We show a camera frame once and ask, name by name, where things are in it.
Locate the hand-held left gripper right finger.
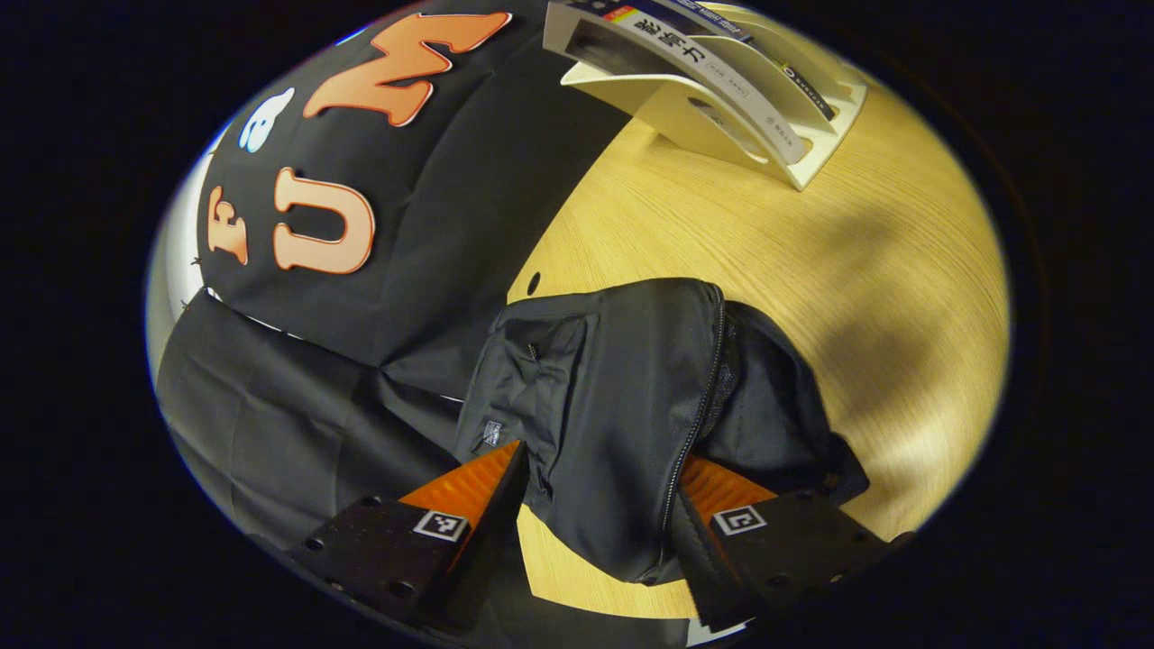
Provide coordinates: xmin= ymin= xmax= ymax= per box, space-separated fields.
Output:
xmin=672 ymin=455 xmax=913 ymax=632

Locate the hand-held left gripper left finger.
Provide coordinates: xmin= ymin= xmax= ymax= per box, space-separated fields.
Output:
xmin=288 ymin=440 xmax=531 ymax=627

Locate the black schoolbag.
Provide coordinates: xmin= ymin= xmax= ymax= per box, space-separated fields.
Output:
xmin=455 ymin=278 xmax=871 ymax=585

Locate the white bookshelf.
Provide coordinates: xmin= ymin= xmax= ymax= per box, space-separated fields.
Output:
xmin=543 ymin=0 xmax=868 ymax=192

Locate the white portrait cover book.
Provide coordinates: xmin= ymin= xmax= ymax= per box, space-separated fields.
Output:
xmin=577 ymin=0 xmax=808 ymax=165

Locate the black backdrop cloth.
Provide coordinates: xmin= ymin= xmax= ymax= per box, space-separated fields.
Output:
xmin=149 ymin=0 xmax=632 ymax=551

